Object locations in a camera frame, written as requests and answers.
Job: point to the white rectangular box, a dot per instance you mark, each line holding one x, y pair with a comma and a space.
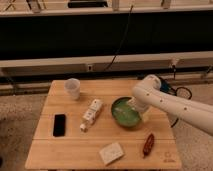
91, 114

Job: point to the red-brown sausage toy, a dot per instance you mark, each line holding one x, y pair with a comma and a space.
148, 145

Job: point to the beige sponge block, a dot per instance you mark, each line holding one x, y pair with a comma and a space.
111, 153

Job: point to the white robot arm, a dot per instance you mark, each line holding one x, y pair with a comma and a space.
147, 92

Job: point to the white wall outlet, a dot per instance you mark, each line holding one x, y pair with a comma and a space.
90, 68

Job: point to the green ceramic bowl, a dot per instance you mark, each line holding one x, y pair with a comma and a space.
123, 114

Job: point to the black smartphone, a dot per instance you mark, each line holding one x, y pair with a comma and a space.
59, 125

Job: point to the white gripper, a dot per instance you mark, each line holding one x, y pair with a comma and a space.
140, 107

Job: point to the translucent plastic cup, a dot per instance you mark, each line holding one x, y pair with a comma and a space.
72, 87

